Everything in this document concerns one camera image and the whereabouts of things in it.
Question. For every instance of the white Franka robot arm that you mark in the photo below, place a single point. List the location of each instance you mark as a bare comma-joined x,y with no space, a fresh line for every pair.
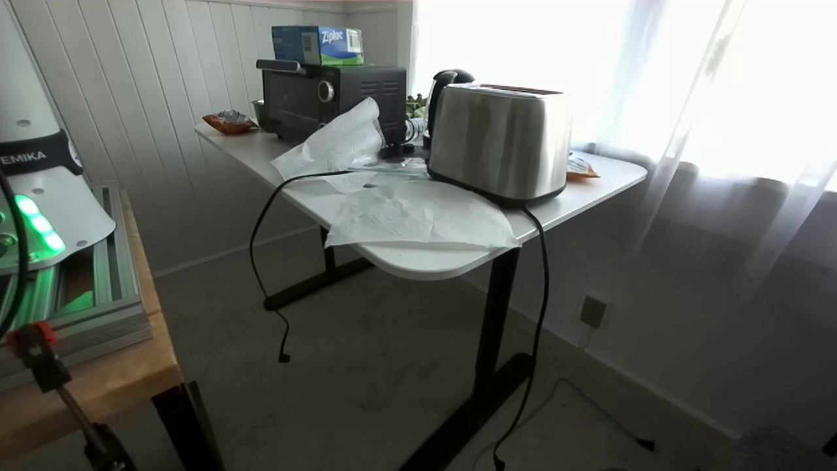
69,204

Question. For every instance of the blue Ziploc cardboard box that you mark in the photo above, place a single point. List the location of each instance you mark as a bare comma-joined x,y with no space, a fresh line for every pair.
314,42

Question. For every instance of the white crumpled cloth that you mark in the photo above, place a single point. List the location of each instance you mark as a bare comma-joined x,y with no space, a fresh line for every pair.
400,213

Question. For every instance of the silver two-slot toaster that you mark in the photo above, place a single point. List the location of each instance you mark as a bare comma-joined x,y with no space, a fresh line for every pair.
498,139

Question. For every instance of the brown orange flat object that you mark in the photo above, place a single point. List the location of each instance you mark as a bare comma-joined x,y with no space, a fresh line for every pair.
231,120

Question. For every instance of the white sheer curtain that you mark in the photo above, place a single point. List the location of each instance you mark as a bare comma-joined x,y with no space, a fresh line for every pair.
741,131

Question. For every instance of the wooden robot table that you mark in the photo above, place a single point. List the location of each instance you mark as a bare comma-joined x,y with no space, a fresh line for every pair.
95,389

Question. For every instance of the red black clamp stand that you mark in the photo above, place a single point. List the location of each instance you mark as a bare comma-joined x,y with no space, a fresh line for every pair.
31,342

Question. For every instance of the black desk leg frame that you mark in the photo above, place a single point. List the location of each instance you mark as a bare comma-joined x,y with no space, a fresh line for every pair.
492,348

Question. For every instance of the grey wall outlet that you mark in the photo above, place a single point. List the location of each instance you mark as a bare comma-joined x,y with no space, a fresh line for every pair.
594,313

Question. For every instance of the aluminium profile frame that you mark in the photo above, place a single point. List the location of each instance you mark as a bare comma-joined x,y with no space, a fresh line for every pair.
106,304

